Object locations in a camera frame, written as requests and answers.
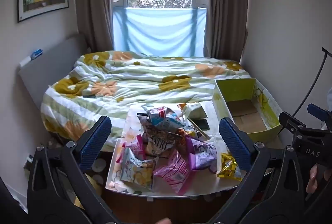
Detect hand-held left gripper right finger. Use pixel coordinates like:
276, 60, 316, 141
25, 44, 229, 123
207, 117, 305, 224

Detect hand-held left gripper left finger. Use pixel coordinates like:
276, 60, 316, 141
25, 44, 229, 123
27, 115, 122, 224

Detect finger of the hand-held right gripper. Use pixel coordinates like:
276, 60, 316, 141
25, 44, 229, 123
307, 104, 332, 123
278, 111, 310, 136

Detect gold yellow snack packet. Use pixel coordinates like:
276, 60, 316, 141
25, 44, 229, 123
217, 152, 243, 181

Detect green cardboard box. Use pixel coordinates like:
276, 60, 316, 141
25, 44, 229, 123
212, 78, 283, 145

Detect purple snack packet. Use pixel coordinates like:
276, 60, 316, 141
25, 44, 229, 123
185, 136, 218, 171

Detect magenta white snack packet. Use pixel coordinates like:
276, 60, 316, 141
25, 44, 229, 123
115, 134, 146, 165

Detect brown chips bag white label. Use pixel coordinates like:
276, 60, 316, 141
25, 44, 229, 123
143, 132, 183, 157

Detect pink striped snack packet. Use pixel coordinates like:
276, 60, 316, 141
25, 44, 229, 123
153, 151, 194, 194

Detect teal snack packet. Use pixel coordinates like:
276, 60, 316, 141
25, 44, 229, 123
153, 115, 186, 129

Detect silver red snack packet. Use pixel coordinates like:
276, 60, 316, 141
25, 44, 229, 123
146, 107, 179, 123

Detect person's right hand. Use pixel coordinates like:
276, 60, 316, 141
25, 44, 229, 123
305, 164, 332, 194

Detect floral tablecloth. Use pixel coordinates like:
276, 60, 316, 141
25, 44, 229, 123
105, 102, 249, 197

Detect dark patterned rug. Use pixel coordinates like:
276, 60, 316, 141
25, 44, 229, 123
49, 133, 115, 188

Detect dark green snack packet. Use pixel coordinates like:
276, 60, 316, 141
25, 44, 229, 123
193, 118, 210, 131

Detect maroon snack packet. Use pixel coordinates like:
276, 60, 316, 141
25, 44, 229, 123
137, 113, 182, 137

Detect green beige snack packet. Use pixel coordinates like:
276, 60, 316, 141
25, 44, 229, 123
182, 102, 208, 121

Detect floral blanket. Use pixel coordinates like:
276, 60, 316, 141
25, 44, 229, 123
40, 51, 251, 146

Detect white round table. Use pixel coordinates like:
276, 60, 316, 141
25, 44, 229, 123
105, 184, 199, 200

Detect grey headboard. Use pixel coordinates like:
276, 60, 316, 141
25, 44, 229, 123
18, 33, 87, 110

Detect blue and white small object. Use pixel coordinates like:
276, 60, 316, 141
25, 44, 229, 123
19, 49, 43, 67

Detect light blue cloth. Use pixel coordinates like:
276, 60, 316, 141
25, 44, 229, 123
113, 7, 207, 58

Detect black cable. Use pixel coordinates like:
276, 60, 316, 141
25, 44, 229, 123
292, 47, 329, 117

